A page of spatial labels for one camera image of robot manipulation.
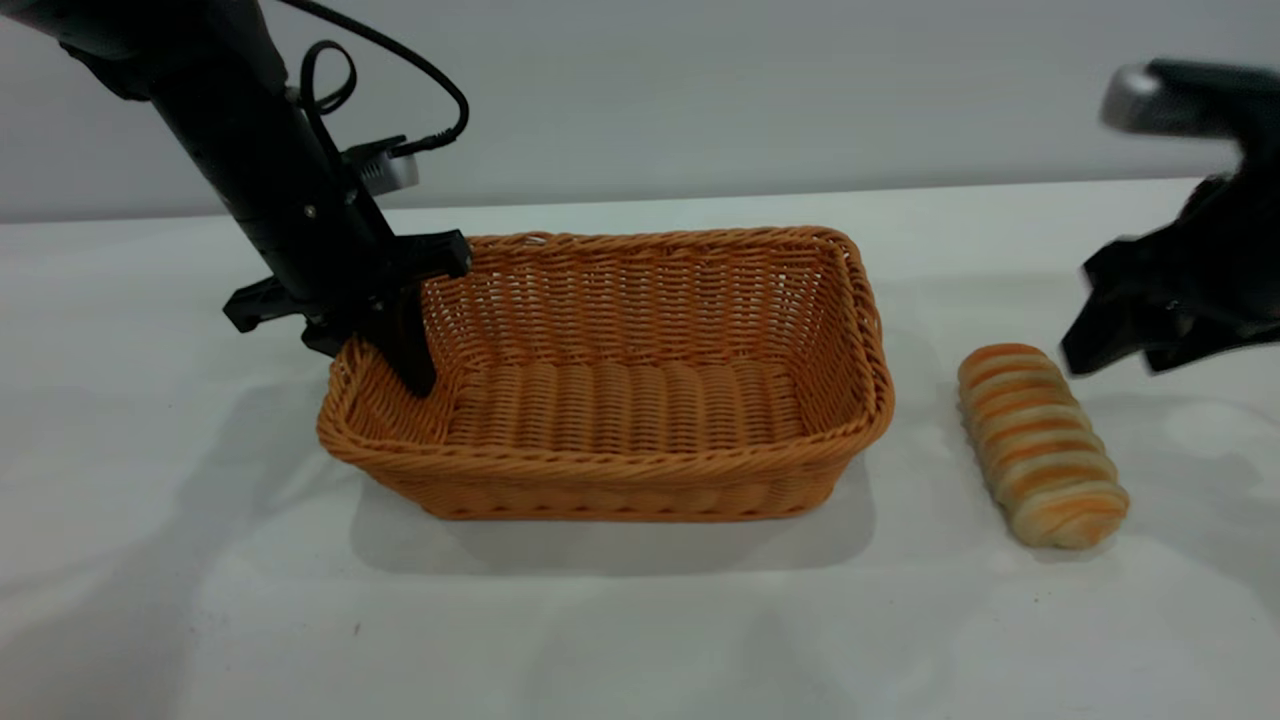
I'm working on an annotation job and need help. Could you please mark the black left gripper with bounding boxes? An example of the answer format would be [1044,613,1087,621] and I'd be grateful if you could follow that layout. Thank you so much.
[221,130,473,398]

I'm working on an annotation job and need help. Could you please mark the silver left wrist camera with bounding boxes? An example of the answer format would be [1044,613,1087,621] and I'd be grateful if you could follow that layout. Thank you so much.
[343,136,422,197]

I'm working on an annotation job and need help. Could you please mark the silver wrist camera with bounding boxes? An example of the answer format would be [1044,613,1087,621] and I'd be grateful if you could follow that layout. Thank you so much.
[343,136,422,197]
[1099,57,1280,143]

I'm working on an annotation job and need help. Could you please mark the striped bread roll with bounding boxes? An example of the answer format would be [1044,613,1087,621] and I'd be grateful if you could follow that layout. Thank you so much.
[957,343,1131,550]

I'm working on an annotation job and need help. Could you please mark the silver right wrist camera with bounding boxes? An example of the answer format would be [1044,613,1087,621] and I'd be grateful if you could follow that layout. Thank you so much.
[1099,57,1280,143]

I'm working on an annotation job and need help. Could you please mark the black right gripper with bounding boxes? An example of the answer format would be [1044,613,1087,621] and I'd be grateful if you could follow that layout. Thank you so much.
[1059,168,1280,379]

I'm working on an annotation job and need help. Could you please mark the woven wicker rectangular basket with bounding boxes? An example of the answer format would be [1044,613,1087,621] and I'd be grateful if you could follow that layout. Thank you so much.
[316,226,896,523]

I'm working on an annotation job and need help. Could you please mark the black camera cable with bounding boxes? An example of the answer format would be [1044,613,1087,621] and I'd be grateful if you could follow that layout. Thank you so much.
[274,0,471,159]

